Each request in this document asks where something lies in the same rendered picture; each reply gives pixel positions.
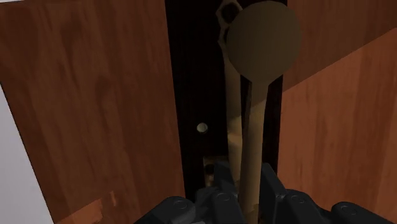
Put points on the wooden spoon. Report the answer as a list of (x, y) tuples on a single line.
[(263, 40)]

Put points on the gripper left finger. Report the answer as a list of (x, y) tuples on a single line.
[(223, 204)]

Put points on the pale wooden spatula with hole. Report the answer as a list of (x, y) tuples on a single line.
[(233, 102)]

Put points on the black cabinet with pale knob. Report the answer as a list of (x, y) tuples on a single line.
[(195, 77)]

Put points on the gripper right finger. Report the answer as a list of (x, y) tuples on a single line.
[(279, 204)]

